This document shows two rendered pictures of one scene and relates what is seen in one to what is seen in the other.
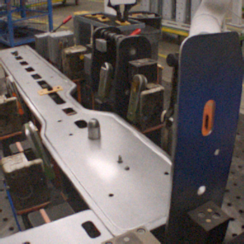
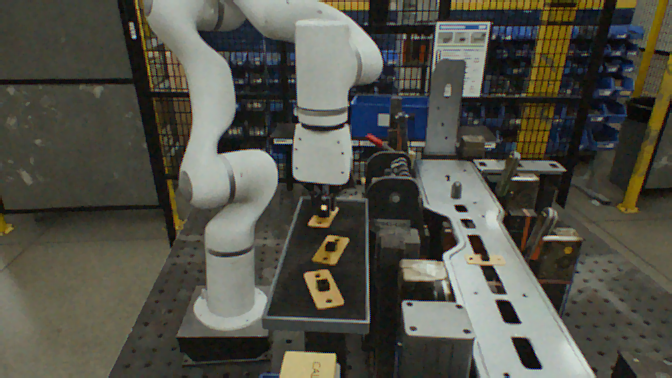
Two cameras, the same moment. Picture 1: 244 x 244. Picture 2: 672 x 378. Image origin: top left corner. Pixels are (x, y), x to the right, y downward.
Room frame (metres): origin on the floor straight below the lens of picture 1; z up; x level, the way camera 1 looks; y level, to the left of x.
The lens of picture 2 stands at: (1.88, 0.39, 1.54)
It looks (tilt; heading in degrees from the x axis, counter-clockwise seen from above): 25 degrees down; 213
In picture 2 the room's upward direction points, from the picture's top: straight up
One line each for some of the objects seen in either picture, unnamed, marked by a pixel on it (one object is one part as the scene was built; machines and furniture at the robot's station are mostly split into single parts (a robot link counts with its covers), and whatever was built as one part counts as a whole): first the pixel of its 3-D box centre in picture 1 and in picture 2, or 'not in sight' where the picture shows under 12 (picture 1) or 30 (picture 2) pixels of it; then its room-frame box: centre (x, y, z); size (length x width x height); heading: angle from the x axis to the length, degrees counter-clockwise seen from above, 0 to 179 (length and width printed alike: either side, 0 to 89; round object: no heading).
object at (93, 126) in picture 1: (93, 129); (456, 191); (0.71, 0.07, 1.02); 0.03 x 0.03 x 0.07
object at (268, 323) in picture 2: (106, 20); (326, 249); (1.37, 0.05, 1.16); 0.37 x 0.14 x 0.02; 29
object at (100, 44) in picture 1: (119, 101); (388, 253); (1.02, 0.01, 0.94); 0.18 x 0.13 x 0.49; 29
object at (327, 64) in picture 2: not in sight; (324, 63); (1.28, -0.01, 1.44); 0.09 x 0.08 x 0.13; 162
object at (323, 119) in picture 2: not in sight; (321, 113); (1.29, -0.02, 1.36); 0.09 x 0.08 x 0.03; 108
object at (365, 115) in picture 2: not in sight; (390, 116); (0.31, -0.35, 1.10); 0.30 x 0.17 x 0.13; 114
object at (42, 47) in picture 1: (46, 67); not in sight; (1.61, 0.37, 0.88); 0.11 x 0.10 x 0.36; 119
